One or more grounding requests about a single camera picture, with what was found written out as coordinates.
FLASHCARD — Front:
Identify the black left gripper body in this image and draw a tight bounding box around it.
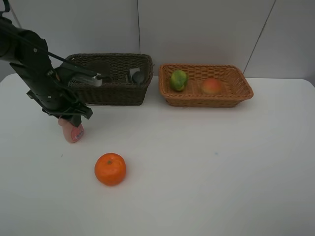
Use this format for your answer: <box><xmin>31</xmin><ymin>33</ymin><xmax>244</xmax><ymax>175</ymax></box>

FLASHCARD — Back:
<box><xmin>26</xmin><ymin>66</ymin><xmax>93</xmax><ymax>119</ymax></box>

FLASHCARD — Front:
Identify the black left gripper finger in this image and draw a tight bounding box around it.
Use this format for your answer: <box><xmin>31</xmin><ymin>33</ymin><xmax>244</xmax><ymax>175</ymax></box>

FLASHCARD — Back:
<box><xmin>68</xmin><ymin>115</ymin><xmax>82</xmax><ymax>127</ymax></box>

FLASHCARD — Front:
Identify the pink bottle white cap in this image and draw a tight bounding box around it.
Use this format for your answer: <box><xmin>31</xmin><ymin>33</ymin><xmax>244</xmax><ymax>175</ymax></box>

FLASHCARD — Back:
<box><xmin>58</xmin><ymin>118</ymin><xmax>84</xmax><ymax>143</ymax></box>

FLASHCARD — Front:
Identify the translucent purple plastic cup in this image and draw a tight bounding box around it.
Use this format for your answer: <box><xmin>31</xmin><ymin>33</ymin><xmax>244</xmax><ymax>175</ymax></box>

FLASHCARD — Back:
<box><xmin>87</xmin><ymin>60</ymin><xmax>112</xmax><ymax>83</ymax></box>

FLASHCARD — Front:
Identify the orange mandarin fruit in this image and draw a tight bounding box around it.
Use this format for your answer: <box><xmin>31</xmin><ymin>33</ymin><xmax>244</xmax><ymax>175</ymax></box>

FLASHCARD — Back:
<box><xmin>94</xmin><ymin>153</ymin><xmax>126</xmax><ymax>186</ymax></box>

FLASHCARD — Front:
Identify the dark green pump bottle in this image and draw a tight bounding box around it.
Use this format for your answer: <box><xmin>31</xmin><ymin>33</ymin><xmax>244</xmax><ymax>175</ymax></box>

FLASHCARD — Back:
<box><xmin>129</xmin><ymin>68</ymin><xmax>144</xmax><ymax>85</ymax></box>

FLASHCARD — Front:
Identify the green lime fruit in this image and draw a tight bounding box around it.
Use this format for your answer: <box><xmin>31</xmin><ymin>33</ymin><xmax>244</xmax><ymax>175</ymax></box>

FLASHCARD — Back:
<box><xmin>170</xmin><ymin>70</ymin><xmax>188</xmax><ymax>91</ymax></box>

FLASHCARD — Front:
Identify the red yellow peach fruit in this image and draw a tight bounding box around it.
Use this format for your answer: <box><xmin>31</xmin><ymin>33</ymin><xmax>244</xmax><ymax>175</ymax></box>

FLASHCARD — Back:
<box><xmin>201</xmin><ymin>78</ymin><xmax>221</xmax><ymax>95</ymax></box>

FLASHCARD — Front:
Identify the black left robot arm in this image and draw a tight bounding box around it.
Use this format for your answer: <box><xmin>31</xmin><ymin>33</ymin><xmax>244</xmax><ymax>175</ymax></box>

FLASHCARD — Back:
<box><xmin>0</xmin><ymin>17</ymin><xmax>96</xmax><ymax>127</ymax></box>

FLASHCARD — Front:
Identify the dark brown wicker basket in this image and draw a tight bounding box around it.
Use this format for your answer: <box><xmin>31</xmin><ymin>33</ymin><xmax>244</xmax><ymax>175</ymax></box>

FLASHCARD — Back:
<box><xmin>66</xmin><ymin>53</ymin><xmax>153</xmax><ymax>106</ymax></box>

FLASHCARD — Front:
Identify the light brown wicker basket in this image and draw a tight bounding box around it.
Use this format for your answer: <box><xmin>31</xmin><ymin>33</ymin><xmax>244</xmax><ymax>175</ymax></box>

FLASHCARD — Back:
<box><xmin>158</xmin><ymin>63</ymin><xmax>253</xmax><ymax>108</ymax></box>

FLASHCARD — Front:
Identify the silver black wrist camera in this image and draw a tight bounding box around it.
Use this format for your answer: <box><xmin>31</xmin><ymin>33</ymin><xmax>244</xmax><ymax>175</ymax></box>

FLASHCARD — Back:
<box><xmin>69</xmin><ymin>72</ymin><xmax>102</xmax><ymax>87</ymax></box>

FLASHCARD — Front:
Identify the black camera cable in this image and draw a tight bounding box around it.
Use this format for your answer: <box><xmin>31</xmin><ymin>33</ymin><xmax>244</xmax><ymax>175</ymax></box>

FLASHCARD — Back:
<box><xmin>0</xmin><ymin>0</ymin><xmax>113</xmax><ymax>82</ymax></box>

